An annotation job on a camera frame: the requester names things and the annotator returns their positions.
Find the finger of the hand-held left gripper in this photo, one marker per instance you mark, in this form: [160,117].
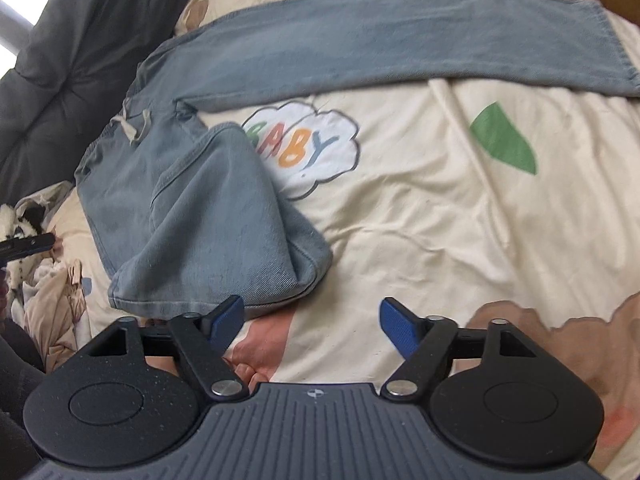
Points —
[27,246]

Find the printed cream blanket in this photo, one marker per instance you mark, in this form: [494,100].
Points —
[450,240]

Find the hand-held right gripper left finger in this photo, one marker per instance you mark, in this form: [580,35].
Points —
[225,325]

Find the light blue jeans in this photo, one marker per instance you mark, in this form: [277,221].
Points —
[210,220]

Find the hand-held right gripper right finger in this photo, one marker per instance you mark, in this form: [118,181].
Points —
[400,325]

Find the person's grey trouser leg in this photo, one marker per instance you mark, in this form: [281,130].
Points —
[15,390]

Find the pale pink crumpled cloth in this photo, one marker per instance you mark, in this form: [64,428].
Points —
[55,315]

